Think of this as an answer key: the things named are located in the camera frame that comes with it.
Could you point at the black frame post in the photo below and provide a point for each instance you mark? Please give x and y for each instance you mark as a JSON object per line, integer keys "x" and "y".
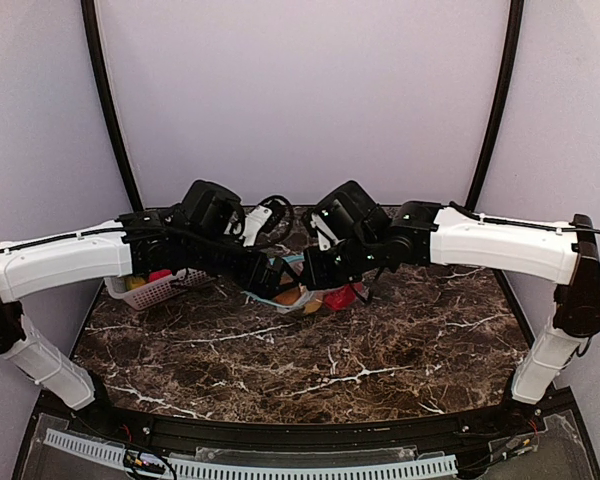
{"x": 107, "y": 104}
{"x": 501, "y": 91}

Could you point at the black frame post left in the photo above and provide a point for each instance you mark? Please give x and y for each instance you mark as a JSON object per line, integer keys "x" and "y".
{"x": 107, "y": 104}

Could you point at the white slotted cable duct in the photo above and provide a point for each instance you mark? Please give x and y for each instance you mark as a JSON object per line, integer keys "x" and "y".
{"x": 216, "y": 463}

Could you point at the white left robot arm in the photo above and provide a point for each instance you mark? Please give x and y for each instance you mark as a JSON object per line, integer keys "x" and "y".
{"x": 43, "y": 282}

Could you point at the white plastic mesh basket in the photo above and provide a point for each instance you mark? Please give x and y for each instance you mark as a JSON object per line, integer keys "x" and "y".
{"x": 143, "y": 292}

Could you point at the red toy bell pepper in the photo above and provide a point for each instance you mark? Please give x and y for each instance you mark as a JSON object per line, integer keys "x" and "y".
{"x": 343, "y": 298}

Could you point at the black frame post right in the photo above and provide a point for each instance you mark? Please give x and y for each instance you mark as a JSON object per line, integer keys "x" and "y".
{"x": 501, "y": 91}

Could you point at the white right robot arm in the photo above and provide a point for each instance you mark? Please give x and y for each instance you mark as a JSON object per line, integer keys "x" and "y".
{"x": 352, "y": 243}

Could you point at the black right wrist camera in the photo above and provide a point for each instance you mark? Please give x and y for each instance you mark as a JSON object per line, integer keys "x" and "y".
{"x": 346, "y": 209}

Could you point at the clear zip bag blue zipper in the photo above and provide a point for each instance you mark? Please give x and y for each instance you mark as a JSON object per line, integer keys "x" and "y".
{"x": 299, "y": 299}

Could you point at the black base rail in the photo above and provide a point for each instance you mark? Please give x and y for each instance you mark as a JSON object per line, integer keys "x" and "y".
{"x": 459, "y": 432}

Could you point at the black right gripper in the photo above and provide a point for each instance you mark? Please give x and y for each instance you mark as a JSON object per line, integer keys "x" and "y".
{"x": 312, "y": 270}

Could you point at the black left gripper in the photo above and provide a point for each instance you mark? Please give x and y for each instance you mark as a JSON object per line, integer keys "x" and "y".
{"x": 268, "y": 275}

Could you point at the brown toy potato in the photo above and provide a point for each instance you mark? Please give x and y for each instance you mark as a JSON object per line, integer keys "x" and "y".
{"x": 288, "y": 297}

